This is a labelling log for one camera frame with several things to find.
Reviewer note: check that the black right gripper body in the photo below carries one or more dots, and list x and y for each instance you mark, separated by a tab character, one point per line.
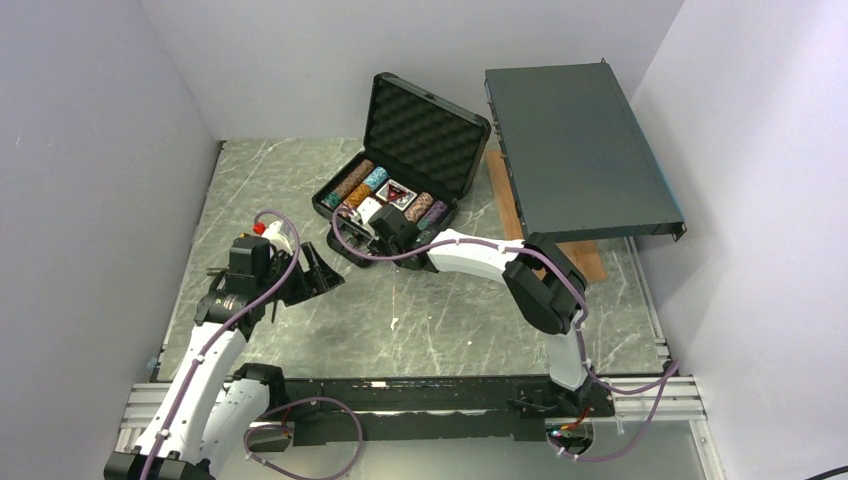
388	249

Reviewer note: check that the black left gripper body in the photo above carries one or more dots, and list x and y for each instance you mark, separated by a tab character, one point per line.
293	289

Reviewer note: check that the red black all-in triangle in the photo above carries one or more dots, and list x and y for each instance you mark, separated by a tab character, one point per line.
395	193

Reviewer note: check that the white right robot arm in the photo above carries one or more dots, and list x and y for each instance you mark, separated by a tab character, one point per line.
543	282

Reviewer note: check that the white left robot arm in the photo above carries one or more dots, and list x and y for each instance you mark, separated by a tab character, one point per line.
211	402

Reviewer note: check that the black poker set case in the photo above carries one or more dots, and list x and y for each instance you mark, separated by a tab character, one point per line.
425	142

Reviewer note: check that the blue playing card deck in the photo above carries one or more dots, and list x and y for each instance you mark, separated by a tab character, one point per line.
378	196

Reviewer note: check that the brown blue chip row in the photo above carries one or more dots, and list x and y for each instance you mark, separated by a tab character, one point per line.
419	207

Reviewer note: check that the purple chip stack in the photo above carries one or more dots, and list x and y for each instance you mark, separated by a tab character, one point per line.
432	215

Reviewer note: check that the orange yellow chip stack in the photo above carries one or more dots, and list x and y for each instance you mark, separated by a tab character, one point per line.
355	198

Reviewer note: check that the light blue chip stack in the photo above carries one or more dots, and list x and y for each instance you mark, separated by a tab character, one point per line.
376	178

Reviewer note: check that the brown grey chip row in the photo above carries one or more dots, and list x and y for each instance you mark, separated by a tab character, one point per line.
333	199

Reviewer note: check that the wooden board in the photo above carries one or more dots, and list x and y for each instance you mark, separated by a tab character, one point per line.
583	254

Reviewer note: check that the dark teal rack server box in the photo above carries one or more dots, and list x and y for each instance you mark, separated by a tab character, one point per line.
579	165

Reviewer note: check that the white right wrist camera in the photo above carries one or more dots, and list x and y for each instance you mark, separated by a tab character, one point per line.
365	211

